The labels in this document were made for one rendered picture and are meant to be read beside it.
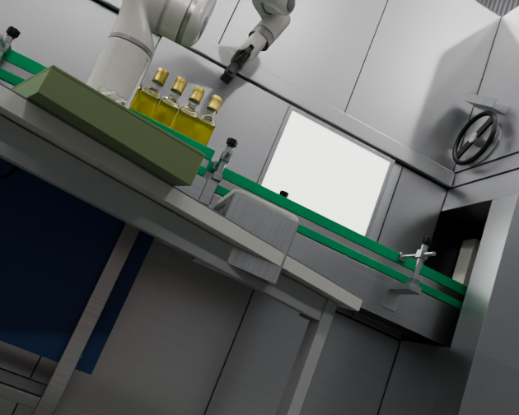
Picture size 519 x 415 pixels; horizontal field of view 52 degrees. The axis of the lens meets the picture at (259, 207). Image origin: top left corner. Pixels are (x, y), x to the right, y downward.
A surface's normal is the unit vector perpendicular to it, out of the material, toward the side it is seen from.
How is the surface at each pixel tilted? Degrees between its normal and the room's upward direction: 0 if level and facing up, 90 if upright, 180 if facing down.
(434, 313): 90
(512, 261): 90
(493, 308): 90
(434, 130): 90
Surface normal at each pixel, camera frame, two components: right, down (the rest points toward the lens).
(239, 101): 0.30, -0.15
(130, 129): 0.61, 0.02
